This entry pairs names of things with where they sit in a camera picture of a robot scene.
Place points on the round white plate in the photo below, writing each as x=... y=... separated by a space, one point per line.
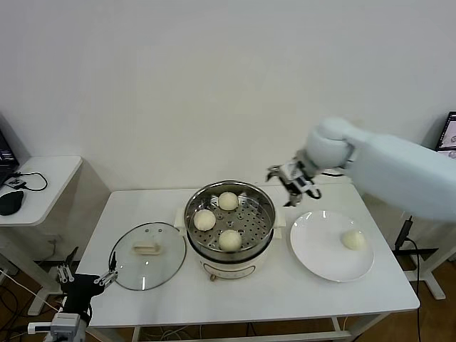
x=320 y=256

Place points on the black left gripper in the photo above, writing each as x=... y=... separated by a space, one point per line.
x=83 y=286

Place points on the white table frame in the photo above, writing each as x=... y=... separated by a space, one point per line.
x=303 y=335

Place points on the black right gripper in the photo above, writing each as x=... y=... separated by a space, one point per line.
x=292 y=178

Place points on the perforated steel steamer basket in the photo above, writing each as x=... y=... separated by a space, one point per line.
x=253 y=228

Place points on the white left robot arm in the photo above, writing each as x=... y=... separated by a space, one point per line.
x=39 y=327

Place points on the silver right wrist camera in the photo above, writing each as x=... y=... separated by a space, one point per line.
x=304 y=184

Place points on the white side desk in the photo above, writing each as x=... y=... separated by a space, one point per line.
x=441 y=242
x=42 y=192

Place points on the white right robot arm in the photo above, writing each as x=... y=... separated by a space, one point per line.
x=392 y=167

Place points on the white steamed baozi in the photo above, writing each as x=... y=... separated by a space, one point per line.
x=228 y=200
x=204 y=219
x=229 y=240
x=353 y=240

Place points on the black computer mouse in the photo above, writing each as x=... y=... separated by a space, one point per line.
x=10 y=203

